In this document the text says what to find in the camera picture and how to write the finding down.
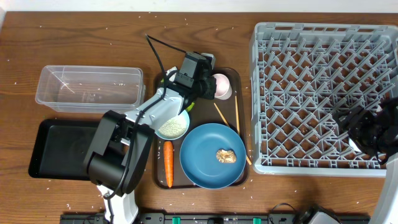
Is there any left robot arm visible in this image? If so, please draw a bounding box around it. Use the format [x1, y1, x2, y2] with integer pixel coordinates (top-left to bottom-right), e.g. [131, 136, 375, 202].
[83, 52, 216, 223]

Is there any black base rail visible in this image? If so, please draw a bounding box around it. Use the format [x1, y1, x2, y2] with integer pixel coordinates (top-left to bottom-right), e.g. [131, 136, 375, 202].
[60, 203, 371, 224]

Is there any wooden chopstick right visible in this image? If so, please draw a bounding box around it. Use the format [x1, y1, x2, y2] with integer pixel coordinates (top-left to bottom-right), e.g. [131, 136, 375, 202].
[234, 95, 252, 166]

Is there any black waste bin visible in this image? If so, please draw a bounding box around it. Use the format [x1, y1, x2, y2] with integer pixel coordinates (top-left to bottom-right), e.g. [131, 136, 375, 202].
[28, 119, 99, 180]

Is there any wooden chopstick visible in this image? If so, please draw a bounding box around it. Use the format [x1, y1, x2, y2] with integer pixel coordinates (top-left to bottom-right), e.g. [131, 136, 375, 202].
[234, 95, 252, 166]
[213, 103, 230, 127]

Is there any dark blue plate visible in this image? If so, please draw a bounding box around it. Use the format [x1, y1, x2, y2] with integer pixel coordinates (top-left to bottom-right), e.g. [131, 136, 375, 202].
[180, 123, 246, 189]

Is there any pink plastic cup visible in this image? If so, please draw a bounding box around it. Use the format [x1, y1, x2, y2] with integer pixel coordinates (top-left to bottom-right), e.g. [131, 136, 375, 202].
[213, 73, 232, 100]

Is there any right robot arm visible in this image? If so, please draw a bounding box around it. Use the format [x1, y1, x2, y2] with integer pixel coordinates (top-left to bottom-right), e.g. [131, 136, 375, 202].
[332, 98, 397, 224]

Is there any brown serving tray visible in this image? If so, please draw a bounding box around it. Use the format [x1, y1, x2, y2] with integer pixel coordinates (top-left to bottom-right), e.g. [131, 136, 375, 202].
[172, 68, 249, 189]

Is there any clear plastic bin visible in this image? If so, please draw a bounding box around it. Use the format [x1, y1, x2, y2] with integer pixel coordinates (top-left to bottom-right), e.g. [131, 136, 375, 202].
[35, 65, 146, 114]

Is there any orange carrot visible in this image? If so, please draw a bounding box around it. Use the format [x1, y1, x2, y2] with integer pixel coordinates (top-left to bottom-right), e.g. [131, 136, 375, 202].
[164, 141, 174, 188]

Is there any grey dishwasher rack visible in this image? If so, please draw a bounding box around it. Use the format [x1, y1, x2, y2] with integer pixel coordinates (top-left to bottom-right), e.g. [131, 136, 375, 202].
[249, 22, 397, 177]

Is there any yellow snack wrapper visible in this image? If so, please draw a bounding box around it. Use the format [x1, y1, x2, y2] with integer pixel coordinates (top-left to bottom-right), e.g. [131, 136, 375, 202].
[160, 78, 196, 113]

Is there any wooden chopstick left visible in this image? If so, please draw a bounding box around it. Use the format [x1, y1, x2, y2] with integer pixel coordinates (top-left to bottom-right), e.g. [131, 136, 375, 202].
[213, 103, 230, 127]

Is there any crumpled gold foil ball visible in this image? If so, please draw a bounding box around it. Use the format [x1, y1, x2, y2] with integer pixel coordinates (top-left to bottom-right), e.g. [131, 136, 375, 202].
[216, 149, 237, 164]

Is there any light blue rice bowl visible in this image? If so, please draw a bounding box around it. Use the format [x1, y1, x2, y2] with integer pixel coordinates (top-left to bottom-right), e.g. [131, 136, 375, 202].
[155, 111, 190, 140]

